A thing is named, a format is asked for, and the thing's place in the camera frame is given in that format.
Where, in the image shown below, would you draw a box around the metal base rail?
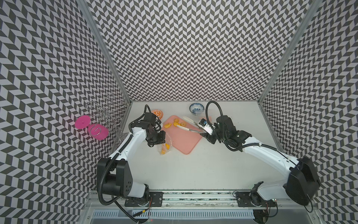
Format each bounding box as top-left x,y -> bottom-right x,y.
89,190 -> 322,224

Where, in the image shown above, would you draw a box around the orange patterned small bowl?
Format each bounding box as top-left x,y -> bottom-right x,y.
151,109 -> 164,119

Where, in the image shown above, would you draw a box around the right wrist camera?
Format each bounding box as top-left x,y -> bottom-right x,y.
198,118 -> 213,135

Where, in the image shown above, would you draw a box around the blue patterned small bowl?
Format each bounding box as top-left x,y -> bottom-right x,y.
189,103 -> 205,115

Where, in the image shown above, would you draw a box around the pink plastic tray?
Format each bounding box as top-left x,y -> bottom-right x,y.
162,115 -> 202,155

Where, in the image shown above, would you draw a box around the pink round disc upper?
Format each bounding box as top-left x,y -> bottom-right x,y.
75,115 -> 91,129

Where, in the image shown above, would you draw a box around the wire spiral stand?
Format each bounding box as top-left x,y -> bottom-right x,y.
85,94 -> 128,148

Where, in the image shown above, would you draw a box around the pink round disc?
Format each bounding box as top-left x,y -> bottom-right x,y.
88,124 -> 109,141
75,115 -> 91,129

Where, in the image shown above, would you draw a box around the metal tongs white tips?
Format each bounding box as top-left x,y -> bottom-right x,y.
176,116 -> 205,133

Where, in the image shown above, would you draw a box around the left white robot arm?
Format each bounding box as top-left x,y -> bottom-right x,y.
97,127 -> 166,205

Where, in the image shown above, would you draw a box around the pink round disc lower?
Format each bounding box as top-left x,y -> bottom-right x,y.
88,124 -> 109,141

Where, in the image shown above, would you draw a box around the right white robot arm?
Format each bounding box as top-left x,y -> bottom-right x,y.
201,127 -> 321,206

